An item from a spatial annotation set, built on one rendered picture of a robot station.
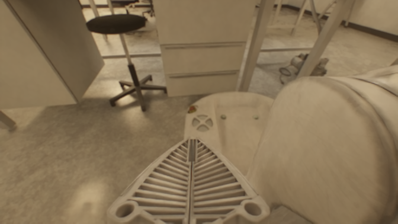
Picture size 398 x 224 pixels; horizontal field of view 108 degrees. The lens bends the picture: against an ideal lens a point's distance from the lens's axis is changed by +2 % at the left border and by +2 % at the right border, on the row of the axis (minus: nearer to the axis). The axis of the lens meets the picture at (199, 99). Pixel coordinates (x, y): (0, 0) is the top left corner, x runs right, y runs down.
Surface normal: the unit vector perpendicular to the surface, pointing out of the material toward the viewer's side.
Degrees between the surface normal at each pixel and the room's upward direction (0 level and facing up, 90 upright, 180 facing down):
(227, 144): 0
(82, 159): 0
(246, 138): 0
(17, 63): 90
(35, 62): 90
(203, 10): 90
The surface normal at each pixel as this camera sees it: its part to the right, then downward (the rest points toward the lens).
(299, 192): -0.99, 0.11
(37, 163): 0.02, -0.76
